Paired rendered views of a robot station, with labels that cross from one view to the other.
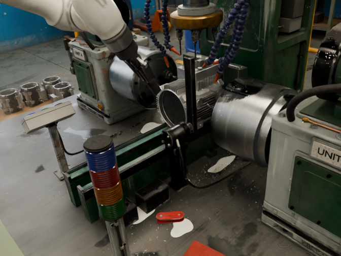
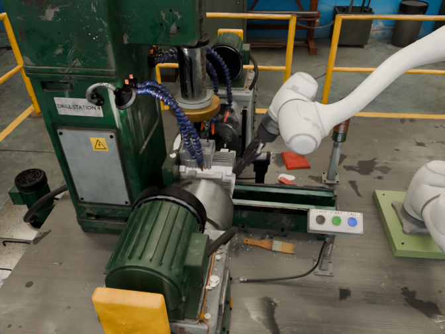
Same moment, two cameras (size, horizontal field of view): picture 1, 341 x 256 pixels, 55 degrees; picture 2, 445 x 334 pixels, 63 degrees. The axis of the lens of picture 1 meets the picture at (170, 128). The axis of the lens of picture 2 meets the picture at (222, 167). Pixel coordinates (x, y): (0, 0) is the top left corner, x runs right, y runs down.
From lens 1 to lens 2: 207 cm
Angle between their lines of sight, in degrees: 100
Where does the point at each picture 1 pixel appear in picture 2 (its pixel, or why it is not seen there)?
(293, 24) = not seen: hidden behind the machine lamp
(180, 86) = (226, 154)
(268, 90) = (224, 101)
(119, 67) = (224, 214)
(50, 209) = (351, 239)
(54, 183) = (338, 262)
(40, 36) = not seen: outside the picture
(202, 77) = (206, 144)
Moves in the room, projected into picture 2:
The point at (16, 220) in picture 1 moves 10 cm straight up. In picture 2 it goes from (380, 248) to (387, 230)
